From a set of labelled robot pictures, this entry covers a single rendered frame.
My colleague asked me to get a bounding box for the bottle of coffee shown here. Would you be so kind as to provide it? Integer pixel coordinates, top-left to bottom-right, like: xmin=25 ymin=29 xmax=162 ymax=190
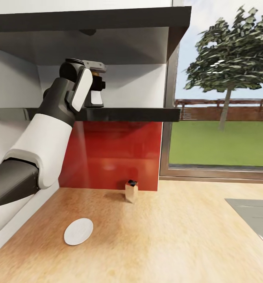
xmin=83 ymin=72 xmax=104 ymax=108

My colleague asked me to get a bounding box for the saucer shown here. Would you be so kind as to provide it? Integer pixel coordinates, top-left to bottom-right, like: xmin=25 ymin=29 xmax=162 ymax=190
xmin=64 ymin=218 xmax=93 ymax=245

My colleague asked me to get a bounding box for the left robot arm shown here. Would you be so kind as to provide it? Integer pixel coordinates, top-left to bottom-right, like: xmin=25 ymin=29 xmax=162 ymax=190
xmin=0 ymin=59 xmax=107 ymax=231

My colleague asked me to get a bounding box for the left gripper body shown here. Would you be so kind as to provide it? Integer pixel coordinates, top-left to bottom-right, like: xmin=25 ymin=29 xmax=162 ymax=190
xmin=90 ymin=77 xmax=102 ymax=91

